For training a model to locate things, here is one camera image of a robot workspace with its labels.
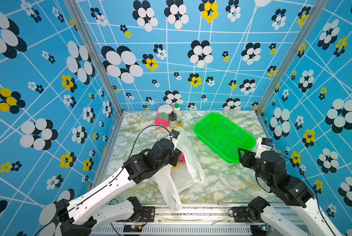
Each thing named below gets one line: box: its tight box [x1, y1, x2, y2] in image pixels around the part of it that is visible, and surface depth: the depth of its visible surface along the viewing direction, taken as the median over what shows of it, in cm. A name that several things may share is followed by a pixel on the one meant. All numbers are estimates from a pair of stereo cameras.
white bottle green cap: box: [174, 103, 181, 118], surface depth 114 cm
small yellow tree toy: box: [176, 119, 184, 127], surface depth 114 cm
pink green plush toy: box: [154, 112, 170, 128], surface depth 110 cm
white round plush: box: [157, 104, 174, 115], surface depth 116 cm
